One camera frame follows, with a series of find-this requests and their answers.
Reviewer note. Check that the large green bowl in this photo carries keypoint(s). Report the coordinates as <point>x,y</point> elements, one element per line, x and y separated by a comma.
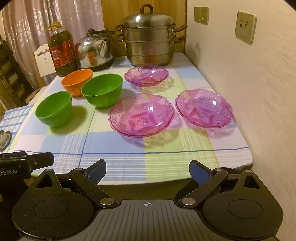
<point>101,97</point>

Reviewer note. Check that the small metal lidded jar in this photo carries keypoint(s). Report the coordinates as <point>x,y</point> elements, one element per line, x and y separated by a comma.
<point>4,139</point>

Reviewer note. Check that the beige wall switch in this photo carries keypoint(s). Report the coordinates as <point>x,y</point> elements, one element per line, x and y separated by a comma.
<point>197,14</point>
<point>204,15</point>

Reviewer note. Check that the stainless steel steamer pot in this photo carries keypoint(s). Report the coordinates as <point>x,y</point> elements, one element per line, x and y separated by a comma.
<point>148,46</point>

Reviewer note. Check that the beige wall socket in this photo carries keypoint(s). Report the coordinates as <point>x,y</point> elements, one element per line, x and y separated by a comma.
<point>245,27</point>

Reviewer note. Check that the dark folding rack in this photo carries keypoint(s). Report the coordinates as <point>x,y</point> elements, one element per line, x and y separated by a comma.
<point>11,69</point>

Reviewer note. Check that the pastel checked tablecloth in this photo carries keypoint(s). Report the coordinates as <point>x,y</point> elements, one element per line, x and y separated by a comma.
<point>115,148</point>

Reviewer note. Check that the stainless steel kettle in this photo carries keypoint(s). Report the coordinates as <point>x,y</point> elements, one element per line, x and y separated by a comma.
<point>92,51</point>

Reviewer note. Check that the wooden panel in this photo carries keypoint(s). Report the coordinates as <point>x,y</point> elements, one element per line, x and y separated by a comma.
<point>111,14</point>

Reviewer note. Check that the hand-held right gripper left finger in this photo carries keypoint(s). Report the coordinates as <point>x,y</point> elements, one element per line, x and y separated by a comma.
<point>97,172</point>

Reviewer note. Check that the cooking oil bottle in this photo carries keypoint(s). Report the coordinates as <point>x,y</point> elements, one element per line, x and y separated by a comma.
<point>62,53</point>

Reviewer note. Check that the small green bowl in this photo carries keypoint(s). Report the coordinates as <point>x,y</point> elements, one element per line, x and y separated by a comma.
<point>55,115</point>

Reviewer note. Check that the blue checked cloth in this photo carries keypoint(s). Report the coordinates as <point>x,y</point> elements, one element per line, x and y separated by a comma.
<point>13,118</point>

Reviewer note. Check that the small pink glass plate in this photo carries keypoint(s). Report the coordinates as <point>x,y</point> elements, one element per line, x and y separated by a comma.
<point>145,76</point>

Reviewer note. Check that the pale pink curtain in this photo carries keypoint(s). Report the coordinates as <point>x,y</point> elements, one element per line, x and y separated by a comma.
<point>27,23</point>

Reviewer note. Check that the large pink glass plate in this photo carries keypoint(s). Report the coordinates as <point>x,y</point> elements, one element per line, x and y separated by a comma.
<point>141,115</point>
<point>203,109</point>

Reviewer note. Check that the orange bowl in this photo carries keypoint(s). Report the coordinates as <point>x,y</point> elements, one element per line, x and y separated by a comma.
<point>76,78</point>

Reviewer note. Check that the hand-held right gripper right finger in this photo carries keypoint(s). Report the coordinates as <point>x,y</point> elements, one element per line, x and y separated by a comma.
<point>197,172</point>

